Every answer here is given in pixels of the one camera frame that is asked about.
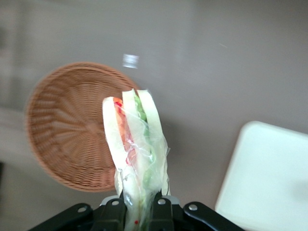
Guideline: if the brown table cover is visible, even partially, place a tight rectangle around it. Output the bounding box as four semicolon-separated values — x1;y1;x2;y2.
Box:
0;0;308;231

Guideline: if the clear tape patch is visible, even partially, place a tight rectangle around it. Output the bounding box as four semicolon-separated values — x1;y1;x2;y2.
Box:
122;53;140;69

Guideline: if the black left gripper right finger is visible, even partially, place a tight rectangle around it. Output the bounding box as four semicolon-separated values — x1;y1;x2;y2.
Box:
147;192;244;231

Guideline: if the beige plastic tray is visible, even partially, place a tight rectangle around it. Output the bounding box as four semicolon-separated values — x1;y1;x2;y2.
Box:
214;120;308;231

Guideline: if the triangle sandwich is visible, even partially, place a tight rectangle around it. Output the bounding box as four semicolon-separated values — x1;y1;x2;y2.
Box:
102;88;172;231

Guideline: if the brown round wicker basket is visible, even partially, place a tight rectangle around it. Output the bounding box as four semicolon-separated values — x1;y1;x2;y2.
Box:
24;62;143;193

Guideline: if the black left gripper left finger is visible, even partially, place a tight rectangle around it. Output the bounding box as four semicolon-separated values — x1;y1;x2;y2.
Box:
28;191;128;231

